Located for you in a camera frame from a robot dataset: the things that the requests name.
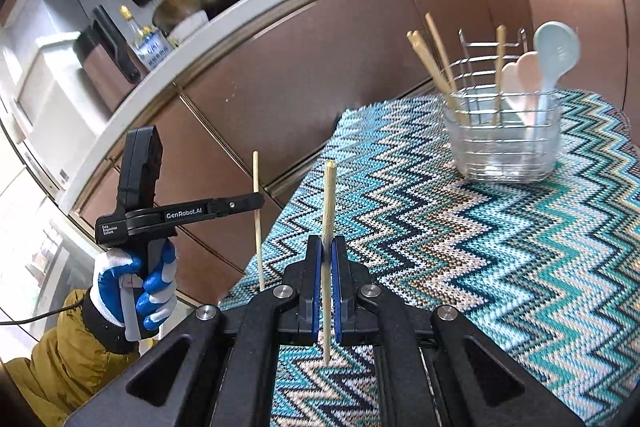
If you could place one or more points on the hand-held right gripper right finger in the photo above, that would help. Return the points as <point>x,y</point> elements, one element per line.
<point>337,287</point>

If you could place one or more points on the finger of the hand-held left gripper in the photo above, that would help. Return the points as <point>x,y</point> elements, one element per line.
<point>235,205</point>

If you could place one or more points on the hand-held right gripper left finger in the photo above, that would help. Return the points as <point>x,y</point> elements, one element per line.
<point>312,287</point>

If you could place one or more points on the wooden chopstick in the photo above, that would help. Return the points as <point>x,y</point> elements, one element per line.
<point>329,207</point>
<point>425,59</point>
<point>499,57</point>
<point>431,55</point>
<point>439,49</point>
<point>259,247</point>

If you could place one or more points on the pink spoon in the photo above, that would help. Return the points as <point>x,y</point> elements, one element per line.
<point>525,77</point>

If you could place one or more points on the light blue spoon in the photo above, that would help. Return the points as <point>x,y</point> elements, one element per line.
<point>555,47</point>

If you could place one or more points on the person's left forearm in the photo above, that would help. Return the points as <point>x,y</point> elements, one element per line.
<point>65,357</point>

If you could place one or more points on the person's left hand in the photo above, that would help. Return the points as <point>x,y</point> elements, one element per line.
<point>107,277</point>

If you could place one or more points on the brown and black knife block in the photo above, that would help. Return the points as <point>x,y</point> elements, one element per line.
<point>107,67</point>

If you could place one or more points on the zigzag knitted table cloth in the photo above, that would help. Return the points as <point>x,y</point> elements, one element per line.
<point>450,257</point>

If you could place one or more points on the clear glass bottle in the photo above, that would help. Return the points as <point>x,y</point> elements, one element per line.
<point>150,47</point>

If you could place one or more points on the white appliance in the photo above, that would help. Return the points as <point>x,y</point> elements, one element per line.
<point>30,72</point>

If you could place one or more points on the brown kitchen cabinets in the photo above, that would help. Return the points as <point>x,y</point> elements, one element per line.
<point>300,57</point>

